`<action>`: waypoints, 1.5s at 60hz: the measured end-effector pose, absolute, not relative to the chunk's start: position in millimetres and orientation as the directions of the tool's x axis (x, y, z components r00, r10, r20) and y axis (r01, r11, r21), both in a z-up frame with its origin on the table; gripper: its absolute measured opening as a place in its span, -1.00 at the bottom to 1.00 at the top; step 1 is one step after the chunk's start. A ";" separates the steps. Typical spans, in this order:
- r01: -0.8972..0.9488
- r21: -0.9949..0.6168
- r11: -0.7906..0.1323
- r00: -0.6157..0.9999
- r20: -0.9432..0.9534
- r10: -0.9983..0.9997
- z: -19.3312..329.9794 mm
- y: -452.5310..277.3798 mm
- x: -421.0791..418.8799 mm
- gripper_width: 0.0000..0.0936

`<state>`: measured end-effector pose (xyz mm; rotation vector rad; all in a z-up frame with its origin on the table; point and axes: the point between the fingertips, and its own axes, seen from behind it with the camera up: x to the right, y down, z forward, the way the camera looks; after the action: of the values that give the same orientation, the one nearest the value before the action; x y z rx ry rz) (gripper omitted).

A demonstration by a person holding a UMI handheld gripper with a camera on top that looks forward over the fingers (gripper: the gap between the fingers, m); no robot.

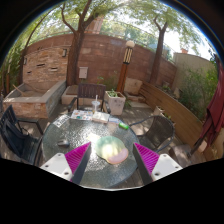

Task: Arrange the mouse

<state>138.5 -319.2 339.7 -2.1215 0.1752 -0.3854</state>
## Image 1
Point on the black metal chair left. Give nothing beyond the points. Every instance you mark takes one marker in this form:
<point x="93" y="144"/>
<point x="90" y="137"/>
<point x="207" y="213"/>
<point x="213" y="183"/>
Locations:
<point x="25" y="146"/>

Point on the grey wall utility box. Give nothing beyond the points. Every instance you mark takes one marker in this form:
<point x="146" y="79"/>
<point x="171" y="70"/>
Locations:
<point x="83" y="72"/>

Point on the wooden lamp post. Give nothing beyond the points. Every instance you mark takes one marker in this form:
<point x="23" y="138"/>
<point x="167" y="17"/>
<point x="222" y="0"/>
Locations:
<point x="126" y="61"/>

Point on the colourful picture book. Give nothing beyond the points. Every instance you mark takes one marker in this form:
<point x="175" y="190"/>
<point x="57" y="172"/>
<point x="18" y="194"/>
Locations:
<point x="82" y="115"/>

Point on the green small bottle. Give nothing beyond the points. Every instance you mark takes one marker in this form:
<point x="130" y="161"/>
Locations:
<point x="123" y="125"/>

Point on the stone raised planter box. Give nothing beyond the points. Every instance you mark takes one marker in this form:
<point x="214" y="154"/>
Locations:
<point x="35" y="100"/>

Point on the right tree trunk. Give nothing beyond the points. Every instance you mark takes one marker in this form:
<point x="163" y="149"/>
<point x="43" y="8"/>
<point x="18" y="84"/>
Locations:
<point x="158" y="54"/>

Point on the left tree trunk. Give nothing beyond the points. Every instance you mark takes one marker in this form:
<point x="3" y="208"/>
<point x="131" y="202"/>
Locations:
<point x="78" y="35"/>

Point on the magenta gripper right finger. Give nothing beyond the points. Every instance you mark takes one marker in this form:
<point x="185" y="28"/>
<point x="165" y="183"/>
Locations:
<point x="153" y="166"/>

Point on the round glass patio table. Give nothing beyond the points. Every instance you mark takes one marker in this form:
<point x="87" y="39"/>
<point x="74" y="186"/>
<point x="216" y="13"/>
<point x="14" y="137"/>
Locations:
<point x="98" y="172"/>

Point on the red folded patio umbrella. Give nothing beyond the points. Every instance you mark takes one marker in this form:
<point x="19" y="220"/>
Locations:
<point x="215" y="114"/>

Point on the cream closed book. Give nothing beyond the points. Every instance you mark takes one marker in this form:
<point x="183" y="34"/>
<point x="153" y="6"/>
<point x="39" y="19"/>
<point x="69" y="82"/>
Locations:
<point x="100" y="117"/>

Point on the tree trunk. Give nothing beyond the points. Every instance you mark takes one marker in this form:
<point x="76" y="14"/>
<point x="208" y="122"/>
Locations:
<point x="158" y="54"/>
<point x="78" y="35"/>

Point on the wicker chair right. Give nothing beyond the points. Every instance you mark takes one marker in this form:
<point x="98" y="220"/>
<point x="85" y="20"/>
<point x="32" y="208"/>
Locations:
<point x="160" y="133"/>

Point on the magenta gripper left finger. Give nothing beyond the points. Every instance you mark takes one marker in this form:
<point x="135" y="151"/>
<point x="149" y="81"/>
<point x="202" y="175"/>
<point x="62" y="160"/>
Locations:
<point x="70" y="166"/>

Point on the white square planter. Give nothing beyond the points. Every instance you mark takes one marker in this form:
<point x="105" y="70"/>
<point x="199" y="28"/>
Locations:
<point x="116" y="102"/>

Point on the dark wooden chair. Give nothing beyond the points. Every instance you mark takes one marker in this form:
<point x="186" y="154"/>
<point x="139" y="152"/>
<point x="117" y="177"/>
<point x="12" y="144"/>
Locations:
<point x="90" y="91"/>

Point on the dark computer mouse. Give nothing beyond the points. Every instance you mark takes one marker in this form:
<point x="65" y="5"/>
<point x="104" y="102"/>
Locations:
<point x="63" y="143"/>

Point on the plastic cup with straw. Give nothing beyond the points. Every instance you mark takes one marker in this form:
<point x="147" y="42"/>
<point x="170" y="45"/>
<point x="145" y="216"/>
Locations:
<point x="95" y="104"/>

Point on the patterned card on table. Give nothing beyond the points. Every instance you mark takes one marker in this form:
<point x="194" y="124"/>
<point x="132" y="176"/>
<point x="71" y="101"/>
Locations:
<point x="61" y="120"/>

